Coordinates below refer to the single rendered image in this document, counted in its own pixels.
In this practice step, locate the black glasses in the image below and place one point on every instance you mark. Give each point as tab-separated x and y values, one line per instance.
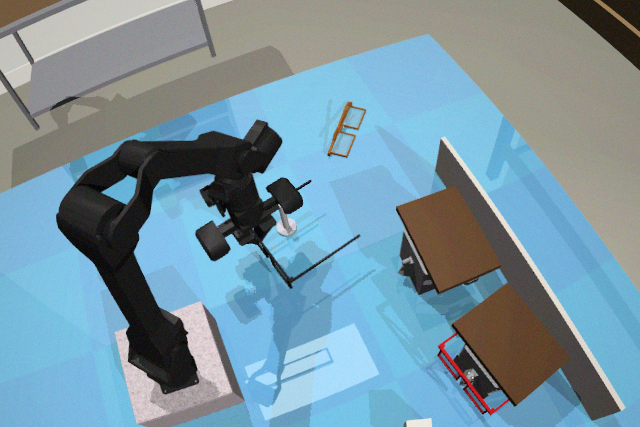
277	266

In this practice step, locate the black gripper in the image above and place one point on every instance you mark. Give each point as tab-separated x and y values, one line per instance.
257	216

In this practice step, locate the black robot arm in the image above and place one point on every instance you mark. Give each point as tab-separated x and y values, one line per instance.
106	230

